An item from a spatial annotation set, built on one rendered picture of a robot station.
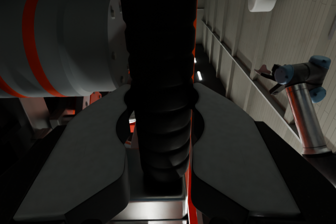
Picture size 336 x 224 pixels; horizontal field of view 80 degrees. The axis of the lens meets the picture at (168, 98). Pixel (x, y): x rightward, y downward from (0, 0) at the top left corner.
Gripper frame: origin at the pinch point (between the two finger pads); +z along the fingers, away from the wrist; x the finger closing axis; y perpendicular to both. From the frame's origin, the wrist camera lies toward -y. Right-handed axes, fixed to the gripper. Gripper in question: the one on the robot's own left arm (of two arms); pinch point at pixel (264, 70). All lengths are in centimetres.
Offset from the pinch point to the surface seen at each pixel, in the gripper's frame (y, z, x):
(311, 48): -44, 256, -341
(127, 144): 14, -68, 83
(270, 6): 22, 450, -359
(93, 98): 6, -40, 90
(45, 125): 12, -60, 96
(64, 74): 25, -69, 90
